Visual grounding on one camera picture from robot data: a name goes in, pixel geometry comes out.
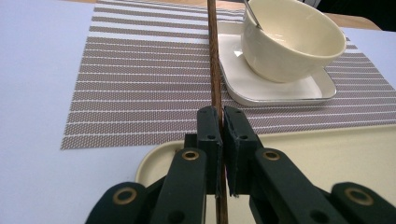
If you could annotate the dark brown wooden chopsticks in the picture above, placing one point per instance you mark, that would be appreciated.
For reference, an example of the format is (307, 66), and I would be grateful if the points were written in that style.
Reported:
(214, 62)

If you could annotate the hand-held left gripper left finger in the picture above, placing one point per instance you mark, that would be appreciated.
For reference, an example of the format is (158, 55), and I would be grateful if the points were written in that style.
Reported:
(210, 149)

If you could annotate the beige rectangular tray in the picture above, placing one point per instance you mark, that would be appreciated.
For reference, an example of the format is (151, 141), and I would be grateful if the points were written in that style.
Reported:
(311, 155)

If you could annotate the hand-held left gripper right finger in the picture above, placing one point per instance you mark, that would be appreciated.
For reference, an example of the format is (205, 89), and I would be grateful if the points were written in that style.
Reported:
(238, 152)

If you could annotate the cream ceramic bowl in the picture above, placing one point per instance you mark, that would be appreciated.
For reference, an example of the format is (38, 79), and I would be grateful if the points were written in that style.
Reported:
(295, 46)

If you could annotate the metal spoon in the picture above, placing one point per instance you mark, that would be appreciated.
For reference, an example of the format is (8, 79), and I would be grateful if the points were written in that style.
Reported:
(252, 15)

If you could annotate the white square plate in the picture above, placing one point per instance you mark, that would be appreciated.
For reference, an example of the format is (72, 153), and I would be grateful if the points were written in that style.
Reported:
(274, 90)

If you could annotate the striped woven placemat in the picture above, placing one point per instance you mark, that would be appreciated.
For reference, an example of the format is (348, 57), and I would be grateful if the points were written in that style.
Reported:
(140, 93)

